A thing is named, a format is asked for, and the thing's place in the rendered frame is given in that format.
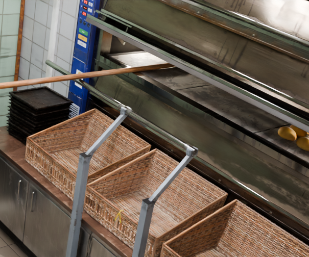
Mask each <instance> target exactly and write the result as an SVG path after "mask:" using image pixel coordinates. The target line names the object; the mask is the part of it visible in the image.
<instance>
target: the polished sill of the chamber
mask: <svg viewBox="0 0 309 257"><path fill-rule="evenodd" d="M100 62H102V63H104V64H105V65H107V66H109V67H111V68H113V69H120V68H128V67H130V66H128V65H127V64H125V63H123V62H121V61H119V60H117V59H115V58H114V57H112V56H110V55H100ZM122 74H123V75H125V76H127V77H129V78H131V79H132V80H134V81H136V82H138V83H140V84H141V85H143V86H145V87H147V88H149V89H150V90H152V91H154V92H156V93H158V94H159V95H161V96H163V97H165V98H167V99H168V100H170V101H172V102H174V103H175V104H177V105H179V106H181V107H183V108H185V109H186V110H188V111H190V112H192V113H193V114H195V115H197V116H199V117H201V118H202V119H204V120H206V121H208V122H210V123H211V124H213V125H215V126H217V127H219V128H220V129H222V130H224V131H226V132H228V133H229V134H231V135H233V136H235V137H237V138H238V139H240V140H242V141H244V142H246V143H247V144H249V145H251V146H253V147H255V148H256V149H258V150H260V151H262V152H264V153H265V154H267V155H269V156H271V157H272V158H274V159H276V160H278V161H280V162H282V163H283V164H285V165H287V166H289V167H291V168H292V169H294V170H296V171H298V172H299V173H301V174H303V175H305V176H307V177H308V178H309V162H307V161H305V160H303V159H301V158H299V157H297V156H296V155H294V154H292V153H290V152H288V151H286V150H284V149H283V148H281V147H279V146H277V145H275V144H273V143H271V142H270V141H268V140H266V139H264V138H262V137H260V136H258V135H257V134H255V133H253V132H251V131H249V130H247V129H245V128H244V127H242V126H240V125H238V124H236V123H234V122H232V121H231V120H229V119H227V118H225V117H223V116H221V115H219V114H218V113H216V112H214V111H212V110H210V109H208V108H206V107H205V106H203V105H201V104H199V103H197V102H195V101H193V100H192V99H190V98H188V97H186V96H184V95H182V94H180V93H179V92H177V91H175V90H173V89H171V88H169V87H167V86H166V85H164V84H162V83H160V82H158V81H156V80H154V79H152V78H151V77H149V76H147V75H145V74H143V73H141V72H140V71H138V72H130V73H122Z"/></svg>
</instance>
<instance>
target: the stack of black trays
mask: <svg viewBox="0 0 309 257"><path fill-rule="evenodd" d="M9 94H10V96H9V97H10V98H11V99H9V100H10V101H11V102H9V104H11V105H10V106H8V107H9V108H10V109H8V111H10V112H9V113H8V114H9V115H10V116H6V117H8V118H9V119H8V120H7V121H8V123H6V124H8V125H9V126H7V128H8V130H7V131H8V132H9V134H10V135H12V136H13V137H15V138H16V139H18V140H19V141H21V142H22V143H24V144H25V145H26V143H27V137H28V136H31V135H32V134H35V133H38V132H40V131H42V130H45V129H48V128H49V127H52V126H54V125H57V124H59V123H61V122H64V121H66V120H68V119H70V118H69V116H71V115H70V114H69V113H70V112H72V111H70V109H72V108H71V107H70V106H71V105H72V104H73V103H74V102H73V101H72V100H70V99H68V98H66V97H65V96H63V95H61V94H59V93H58V92H56V91H54V90H52V89H51V88H49V87H47V86H42V87H36V88H30V89H24V90H18V91H12V92H9Z"/></svg>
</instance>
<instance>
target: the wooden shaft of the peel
mask: <svg viewBox="0 0 309 257"><path fill-rule="evenodd" d="M170 67H176V66H174V65H172V64H170V63H162V64H153V65H145V66H136V67H128V68H120V69H112V70H103V71H94V72H86V73H77V74H69V75H61V76H53V77H47V78H39V79H30V80H22V81H13V82H5V83H0V89H6V88H14V87H22V86H29V85H38V84H46V83H53V82H61V81H70V80H77V79H85V78H93V77H98V76H106V75H114V74H122V73H130V72H138V71H146V70H154V69H162V68H170Z"/></svg>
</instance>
